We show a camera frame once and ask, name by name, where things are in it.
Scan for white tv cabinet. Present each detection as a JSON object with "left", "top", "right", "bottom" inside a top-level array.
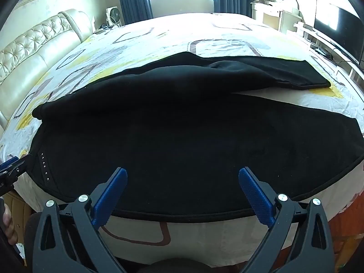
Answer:
[{"left": 294, "top": 22, "right": 363, "bottom": 90}]

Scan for white box fan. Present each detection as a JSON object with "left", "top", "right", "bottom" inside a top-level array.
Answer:
[{"left": 106, "top": 6, "right": 121, "bottom": 27}]

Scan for black pants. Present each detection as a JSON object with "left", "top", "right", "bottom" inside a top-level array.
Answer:
[{"left": 28, "top": 52, "right": 363, "bottom": 222}]

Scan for person left hand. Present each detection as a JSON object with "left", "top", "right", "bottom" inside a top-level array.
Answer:
[{"left": 3, "top": 204, "right": 18, "bottom": 245}]

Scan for cream tufted leather headboard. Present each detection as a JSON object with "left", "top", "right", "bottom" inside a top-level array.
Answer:
[{"left": 1, "top": 9, "right": 93, "bottom": 131}]

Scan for black flat television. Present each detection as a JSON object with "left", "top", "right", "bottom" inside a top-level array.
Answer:
[{"left": 313, "top": 1, "right": 363, "bottom": 64}]

